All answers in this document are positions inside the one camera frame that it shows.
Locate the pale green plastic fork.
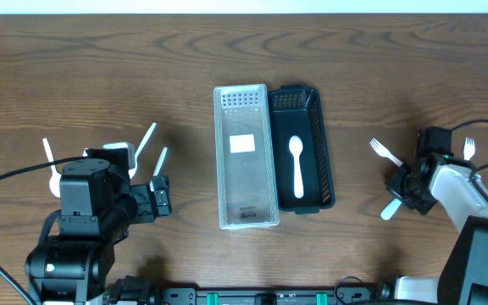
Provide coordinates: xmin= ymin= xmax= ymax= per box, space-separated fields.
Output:
xmin=380 ymin=198 xmax=402 ymax=221

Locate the white fork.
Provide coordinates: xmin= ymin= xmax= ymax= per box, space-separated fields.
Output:
xmin=463 ymin=137 xmax=476 ymax=161
xmin=369 ymin=138 xmax=403 ymax=167

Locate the dark green plastic basket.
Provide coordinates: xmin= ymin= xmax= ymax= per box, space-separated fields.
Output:
xmin=268 ymin=85 xmax=336 ymax=214

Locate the white thick plastic spoon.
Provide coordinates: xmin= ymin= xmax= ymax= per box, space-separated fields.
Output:
xmin=288 ymin=136 xmax=304 ymax=199

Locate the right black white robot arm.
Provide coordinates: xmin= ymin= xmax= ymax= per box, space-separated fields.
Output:
xmin=378 ymin=127 xmax=488 ymax=305

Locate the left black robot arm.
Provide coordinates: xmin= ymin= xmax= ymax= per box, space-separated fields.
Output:
xmin=25 ymin=158 xmax=172 ymax=304

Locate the clear plastic basket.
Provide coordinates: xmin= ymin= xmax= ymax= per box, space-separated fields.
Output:
xmin=213 ymin=84 xmax=280 ymax=230

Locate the white plastic spoon far left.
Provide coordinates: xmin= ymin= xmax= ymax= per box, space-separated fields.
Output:
xmin=42 ymin=138 xmax=61 ymax=198

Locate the white label sticker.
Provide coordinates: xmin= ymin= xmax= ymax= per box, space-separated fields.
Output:
xmin=229 ymin=134 xmax=255 ymax=153

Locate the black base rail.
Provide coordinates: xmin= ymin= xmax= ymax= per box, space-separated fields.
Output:
xmin=90 ymin=276 xmax=396 ymax=305

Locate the left black cable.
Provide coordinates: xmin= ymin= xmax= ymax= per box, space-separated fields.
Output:
xmin=0 ymin=156 xmax=88 ymax=305

